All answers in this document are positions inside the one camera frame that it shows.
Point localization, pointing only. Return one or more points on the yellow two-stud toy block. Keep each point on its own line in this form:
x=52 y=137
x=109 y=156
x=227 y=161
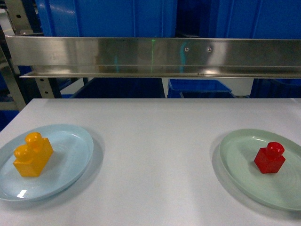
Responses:
x=33 y=155

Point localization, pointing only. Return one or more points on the red one-stud toy block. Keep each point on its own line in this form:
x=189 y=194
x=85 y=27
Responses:
x=270 y=159

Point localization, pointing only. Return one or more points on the small blue crate below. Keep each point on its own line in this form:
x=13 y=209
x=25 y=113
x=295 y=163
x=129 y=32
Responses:
x=184 y=88

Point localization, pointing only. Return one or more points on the light blue plate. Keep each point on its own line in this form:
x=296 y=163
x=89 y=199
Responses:
x=73 y=148

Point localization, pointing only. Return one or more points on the light green plate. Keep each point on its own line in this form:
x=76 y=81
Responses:
x=281 y=190

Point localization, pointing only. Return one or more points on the large blue bin left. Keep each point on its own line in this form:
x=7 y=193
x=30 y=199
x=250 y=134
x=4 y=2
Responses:
x=108 y=18

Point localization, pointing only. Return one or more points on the large blue bin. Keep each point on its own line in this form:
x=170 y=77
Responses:
x=255 y=19
x=108 y=18

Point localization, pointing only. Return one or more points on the large blue bin right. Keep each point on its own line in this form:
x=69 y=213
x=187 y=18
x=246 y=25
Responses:
x=255 y=19

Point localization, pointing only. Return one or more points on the stainless steel shelf rail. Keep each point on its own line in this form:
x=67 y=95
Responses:
x=161 y=57

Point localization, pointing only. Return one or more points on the metal rack upright post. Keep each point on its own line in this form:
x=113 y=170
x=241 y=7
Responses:
x=23 y=21

